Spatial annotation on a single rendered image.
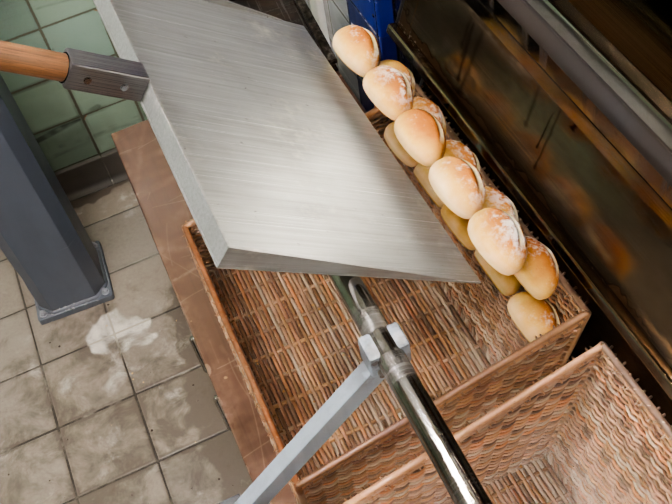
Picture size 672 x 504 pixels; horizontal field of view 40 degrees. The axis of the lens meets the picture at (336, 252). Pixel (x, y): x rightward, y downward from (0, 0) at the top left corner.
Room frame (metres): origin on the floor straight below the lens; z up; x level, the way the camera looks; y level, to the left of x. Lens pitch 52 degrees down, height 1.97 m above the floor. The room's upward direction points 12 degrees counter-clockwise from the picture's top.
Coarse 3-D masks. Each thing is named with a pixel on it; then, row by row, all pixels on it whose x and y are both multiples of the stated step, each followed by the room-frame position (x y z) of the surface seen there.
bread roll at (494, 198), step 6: (486, 186) 0.85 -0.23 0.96; (486, 192) 0.83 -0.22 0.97; (492, 192) 0.83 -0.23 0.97; (498, 192) 0.82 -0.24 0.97; (486, 198) 0.82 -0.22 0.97; (492, 198) 0.81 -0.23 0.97; (498, 198) 0.81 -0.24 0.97; (504, 198) 0.81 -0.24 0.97; (486, 204) 0.80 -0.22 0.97; (492, 204) 0.80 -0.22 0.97; (498, 204) 0.80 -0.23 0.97; (504, 204) 0.80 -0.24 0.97; (510, 204) 0.80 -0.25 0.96; (504, 210) 0.79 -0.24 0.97; (510, 210) 0.79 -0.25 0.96; (516, 210) 0.80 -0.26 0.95; (516, 216) 0.79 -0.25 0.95
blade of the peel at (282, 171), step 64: (128, 0) 1.03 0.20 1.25; (192, 0) 1.10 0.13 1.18; (192, 64) 0.92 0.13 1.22; (256, 64) 0.98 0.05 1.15; (320, 64) 1.04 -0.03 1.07; (192, 128) 0.77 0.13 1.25; (256, 128) 0.81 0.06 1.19; (320, 128) 0.86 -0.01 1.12; (192, 192) 0.64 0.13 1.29; (256, 192) 0.68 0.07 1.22; (320, 192) 0.72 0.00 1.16; (384, 192) 0.75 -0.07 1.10; (256, 256) 0.56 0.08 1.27; (320, 256) 0.60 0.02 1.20; (384, 256) 0.62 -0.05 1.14; (448, 256) 0.65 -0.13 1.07
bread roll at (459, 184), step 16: (448, 160) 0.82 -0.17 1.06; (464, 160) 0.82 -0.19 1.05; (432, 176) 0.81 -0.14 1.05; (448, 176) 0.79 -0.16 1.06; (464, 176) 0.79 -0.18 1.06; (480, 176) 0.79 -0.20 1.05; (448, 192) 0.77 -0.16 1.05; (464, 192) 0.77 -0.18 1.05; (480, 192) 0.77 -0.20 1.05; (464, 208) 0.75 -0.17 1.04; (480, 208) 0.75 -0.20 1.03
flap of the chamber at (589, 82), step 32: (512, 0) 0.67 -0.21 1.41; (576, 0) 0.66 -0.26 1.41; (608, 0) 0.66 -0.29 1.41; (640, 0) 0.65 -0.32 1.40; (544, 32) 0.62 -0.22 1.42; (608, 32) 0.61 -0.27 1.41; (640, 32) 0.61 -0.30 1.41; (576, 64) 0.57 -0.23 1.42; (640, 64) 0.56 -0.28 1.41; (608, 96) 0.53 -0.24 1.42; (640, 128) 0.49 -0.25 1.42
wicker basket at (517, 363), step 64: (384, 128) 1.18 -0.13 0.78; (448, 128) 1.08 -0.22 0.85; (192, 256) 1.08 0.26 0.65; (256, 320) 0.95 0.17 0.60; (320, 320) 0.93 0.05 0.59; (448, 320) 0.87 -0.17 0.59; (512, 320) 0.78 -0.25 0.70; (576, 320) 0.67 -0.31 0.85; (256, 384) 0.74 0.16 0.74; (320, 384) 0.80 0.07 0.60; (384, 384) 0.77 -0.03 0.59; (448, 384) 0.75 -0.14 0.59; (512, 384) 0.65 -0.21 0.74; (320, 448) 0.68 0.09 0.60; (384, 448) 0.59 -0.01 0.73
